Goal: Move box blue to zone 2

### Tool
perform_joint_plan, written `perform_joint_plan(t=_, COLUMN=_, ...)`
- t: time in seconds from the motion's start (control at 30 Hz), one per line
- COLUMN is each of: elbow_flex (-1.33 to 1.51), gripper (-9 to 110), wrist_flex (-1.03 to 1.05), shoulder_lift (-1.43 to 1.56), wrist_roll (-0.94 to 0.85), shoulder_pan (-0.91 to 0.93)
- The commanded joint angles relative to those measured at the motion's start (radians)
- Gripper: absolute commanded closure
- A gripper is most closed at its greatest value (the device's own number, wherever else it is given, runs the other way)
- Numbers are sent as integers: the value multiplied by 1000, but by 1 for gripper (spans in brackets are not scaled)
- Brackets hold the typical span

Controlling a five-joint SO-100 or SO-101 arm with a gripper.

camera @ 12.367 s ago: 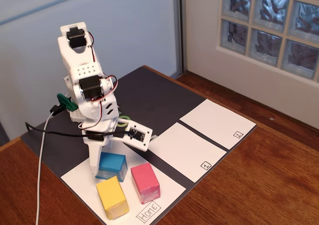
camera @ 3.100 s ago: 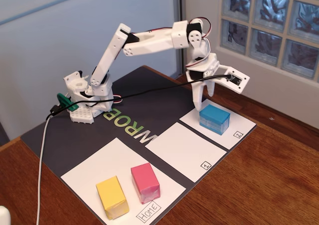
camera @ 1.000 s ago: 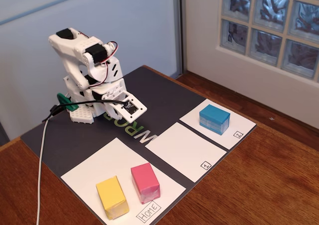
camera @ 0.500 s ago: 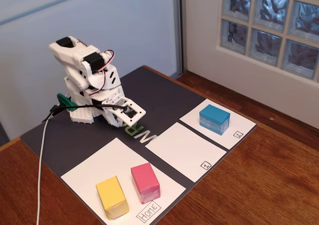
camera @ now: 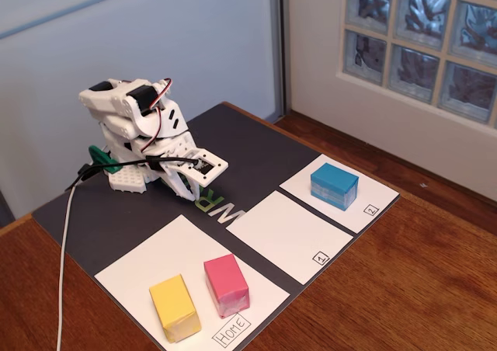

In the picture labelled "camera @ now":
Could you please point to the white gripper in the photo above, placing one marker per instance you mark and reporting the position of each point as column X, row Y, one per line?
column 176, row 180

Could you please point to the blue box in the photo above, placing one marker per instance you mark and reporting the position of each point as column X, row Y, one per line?
column 334, row 180

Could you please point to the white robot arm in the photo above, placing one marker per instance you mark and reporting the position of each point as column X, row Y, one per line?
column 105, row 98

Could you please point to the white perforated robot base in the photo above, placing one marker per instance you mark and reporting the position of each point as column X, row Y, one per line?
column 126, row 180

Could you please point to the white home zone paper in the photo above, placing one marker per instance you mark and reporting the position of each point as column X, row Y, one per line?
column 155, row 250

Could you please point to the pink box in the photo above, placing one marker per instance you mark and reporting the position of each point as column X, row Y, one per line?
column 223, row 277

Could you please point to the white zone one paper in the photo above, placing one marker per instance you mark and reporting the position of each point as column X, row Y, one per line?
column 287, row 230

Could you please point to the white zone two paper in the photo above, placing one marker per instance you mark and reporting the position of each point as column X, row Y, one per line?
column 299, row 188

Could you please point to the yellow box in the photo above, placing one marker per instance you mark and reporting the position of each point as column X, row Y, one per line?
column 171, row 300

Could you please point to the black printed mat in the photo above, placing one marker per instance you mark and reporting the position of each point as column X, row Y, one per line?
column 248, row 145

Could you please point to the green table clamp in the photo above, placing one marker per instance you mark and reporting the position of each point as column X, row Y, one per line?
column 101, row 157

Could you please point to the pale frosted door panel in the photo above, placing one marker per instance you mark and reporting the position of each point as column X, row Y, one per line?
column 39, row 94

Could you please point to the glass block window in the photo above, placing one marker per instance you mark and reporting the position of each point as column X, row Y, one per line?
column 415, row 67

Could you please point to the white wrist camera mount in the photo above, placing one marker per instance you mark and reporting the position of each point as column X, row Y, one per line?
column 219, row 167

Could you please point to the grey metal frame post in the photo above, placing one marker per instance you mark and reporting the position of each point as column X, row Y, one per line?
column 280, row 56

